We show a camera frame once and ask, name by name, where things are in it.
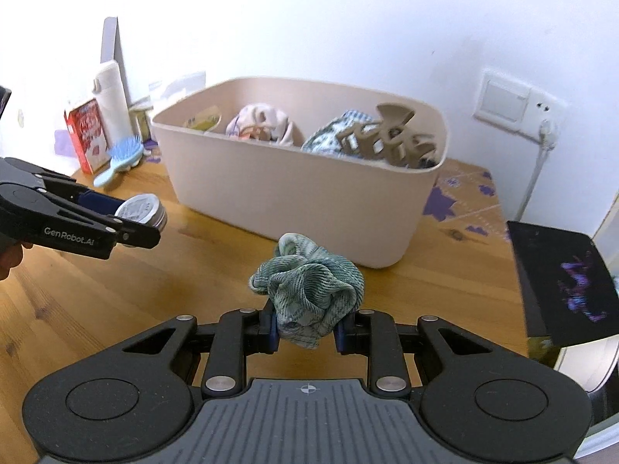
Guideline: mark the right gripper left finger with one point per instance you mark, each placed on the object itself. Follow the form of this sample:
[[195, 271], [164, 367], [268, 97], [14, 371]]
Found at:
[[237, 335]]

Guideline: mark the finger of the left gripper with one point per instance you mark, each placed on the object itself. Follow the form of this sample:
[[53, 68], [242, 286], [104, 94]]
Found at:
[[17, 171], [126, 234]]

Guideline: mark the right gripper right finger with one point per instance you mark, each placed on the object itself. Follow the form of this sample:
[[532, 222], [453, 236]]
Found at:
[[374, 335]]

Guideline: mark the round metal tin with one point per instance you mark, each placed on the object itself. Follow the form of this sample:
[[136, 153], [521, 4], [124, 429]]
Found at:
[[144, 208]]

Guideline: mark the green knitted cloth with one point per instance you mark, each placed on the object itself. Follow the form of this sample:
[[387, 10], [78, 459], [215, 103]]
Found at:
[[311, 289]]

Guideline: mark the white lavender cloth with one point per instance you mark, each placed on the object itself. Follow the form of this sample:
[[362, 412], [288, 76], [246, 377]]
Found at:
[[262, 122]]

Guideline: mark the taupe hair claw clip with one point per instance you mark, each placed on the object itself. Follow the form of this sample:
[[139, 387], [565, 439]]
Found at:
[[390, 138]]

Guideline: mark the blue white checkered cloth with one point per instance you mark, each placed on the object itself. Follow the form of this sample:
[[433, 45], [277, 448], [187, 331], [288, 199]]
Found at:
[[325, 140]]

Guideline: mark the person left hand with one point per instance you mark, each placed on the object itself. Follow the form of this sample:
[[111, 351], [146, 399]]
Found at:
[[11, 257]]

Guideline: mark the blue hair brush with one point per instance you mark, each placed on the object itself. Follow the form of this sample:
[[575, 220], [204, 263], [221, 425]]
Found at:
[[124, 155]]

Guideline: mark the red white carton box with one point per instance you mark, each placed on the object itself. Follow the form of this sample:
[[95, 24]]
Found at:
[[86, 130]]

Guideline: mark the yellow tissue box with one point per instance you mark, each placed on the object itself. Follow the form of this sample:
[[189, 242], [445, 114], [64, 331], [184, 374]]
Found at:
[[205, 120]]

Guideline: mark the purple patterned table mat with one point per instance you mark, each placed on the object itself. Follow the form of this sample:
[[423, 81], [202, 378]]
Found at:
[[465, 198]]

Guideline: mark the beige plastic storage bin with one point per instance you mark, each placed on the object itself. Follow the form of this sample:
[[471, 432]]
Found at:
[[364, 210]]

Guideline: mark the white round stool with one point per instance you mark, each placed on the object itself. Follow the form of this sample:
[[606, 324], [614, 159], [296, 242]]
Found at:
[[591, 364]]

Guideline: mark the white wall socket switch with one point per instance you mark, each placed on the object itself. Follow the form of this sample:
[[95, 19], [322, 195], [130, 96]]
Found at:
[[517, 107]]

